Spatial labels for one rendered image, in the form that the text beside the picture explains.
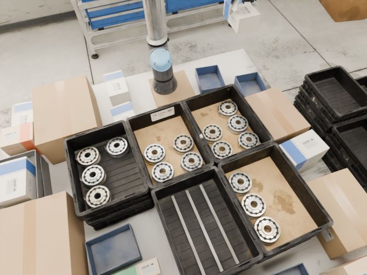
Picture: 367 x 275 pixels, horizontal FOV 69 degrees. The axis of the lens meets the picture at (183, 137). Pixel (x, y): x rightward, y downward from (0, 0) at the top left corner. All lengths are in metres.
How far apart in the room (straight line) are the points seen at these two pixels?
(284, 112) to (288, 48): 1.91
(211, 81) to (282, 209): 0.94
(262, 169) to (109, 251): 0.78
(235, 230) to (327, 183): 0.45
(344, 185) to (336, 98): 0.98
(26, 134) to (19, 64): 2.06
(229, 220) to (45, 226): 0.74
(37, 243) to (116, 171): 0.42
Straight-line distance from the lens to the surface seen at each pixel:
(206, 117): 1.42
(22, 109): 1.81
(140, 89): 1.77
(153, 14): 1.46
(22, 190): 1.36
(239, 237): 1.17
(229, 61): 1.94
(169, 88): 1.58
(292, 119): 1.46
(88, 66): 3.17
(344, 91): 2.28
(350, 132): 2.20
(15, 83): 3.35
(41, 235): 1.23
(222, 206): 1.19
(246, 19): 1.55
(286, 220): 1.23
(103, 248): 1.33
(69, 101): 1.55
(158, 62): 1.47
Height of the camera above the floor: 1.95
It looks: 56 degrees down
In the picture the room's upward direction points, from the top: 3 degrees counter-clockwise
